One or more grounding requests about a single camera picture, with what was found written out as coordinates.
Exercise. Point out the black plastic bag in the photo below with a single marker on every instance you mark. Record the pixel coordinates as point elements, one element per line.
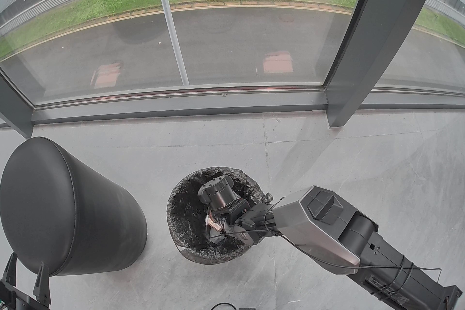
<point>185,208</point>

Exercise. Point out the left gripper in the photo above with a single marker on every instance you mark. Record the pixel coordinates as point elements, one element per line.
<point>21,301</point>

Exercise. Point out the dark grey round chair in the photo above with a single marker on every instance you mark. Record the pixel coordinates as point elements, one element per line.
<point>72,210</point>

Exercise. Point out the crumpled pink wrapper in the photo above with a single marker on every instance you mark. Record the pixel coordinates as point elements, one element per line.
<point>216,225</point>

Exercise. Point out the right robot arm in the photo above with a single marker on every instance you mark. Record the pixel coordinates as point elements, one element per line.
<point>316,232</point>

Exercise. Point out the window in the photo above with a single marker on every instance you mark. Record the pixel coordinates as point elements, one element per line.
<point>363,65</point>

